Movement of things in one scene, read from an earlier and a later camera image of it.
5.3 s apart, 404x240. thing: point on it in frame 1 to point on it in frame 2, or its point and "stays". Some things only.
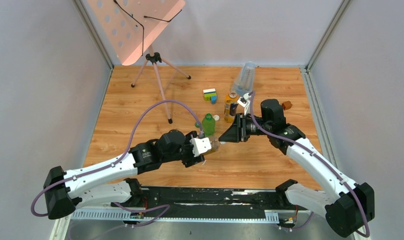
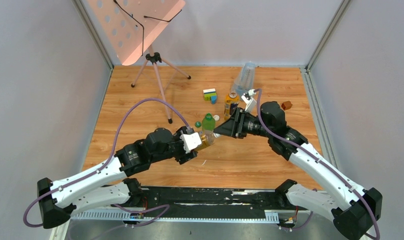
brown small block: (287, 105) stays
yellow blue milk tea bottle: (231, 104) stays
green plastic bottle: (208, 124) stays
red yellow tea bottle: (215, 143) to (207, 137)
